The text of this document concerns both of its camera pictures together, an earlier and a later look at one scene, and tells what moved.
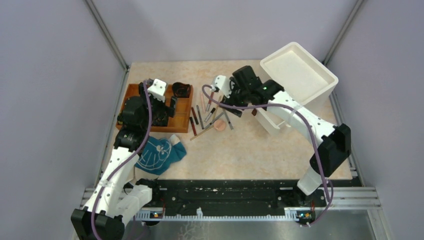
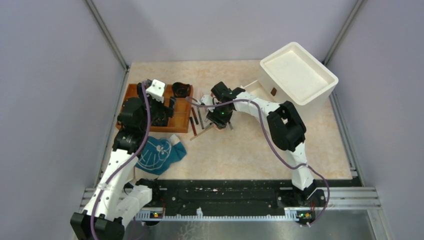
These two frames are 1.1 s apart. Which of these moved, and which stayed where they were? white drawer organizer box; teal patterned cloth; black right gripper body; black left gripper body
Moved: black right gripper body
Stayed: teal patterned cloth; black left gripper body; white drawer organizer box
